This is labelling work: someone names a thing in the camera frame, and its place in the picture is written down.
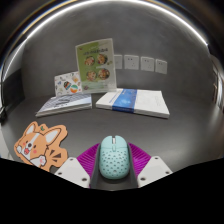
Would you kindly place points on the white ceiling light strip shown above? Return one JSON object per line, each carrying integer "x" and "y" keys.
{"x": 110, "y": 2}

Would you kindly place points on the white book with blue band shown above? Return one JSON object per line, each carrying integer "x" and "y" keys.
{"x": 133, "y": 101}

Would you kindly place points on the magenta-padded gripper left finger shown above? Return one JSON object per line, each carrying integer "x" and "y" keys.
{"x": 71, "y": 171}

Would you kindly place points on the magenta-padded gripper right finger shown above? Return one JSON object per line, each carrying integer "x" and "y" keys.
{"x": 153, "y": 170}

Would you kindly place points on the mint green computer mouse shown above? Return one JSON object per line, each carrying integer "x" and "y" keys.
{"x": 114, "y": 160}

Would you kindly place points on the orange corgi-shaped mouse pad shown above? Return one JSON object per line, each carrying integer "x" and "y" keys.
{"x": 36, "y": 146}

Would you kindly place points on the grey striped book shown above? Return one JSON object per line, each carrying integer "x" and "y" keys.
{"x": 65, "y": 103}

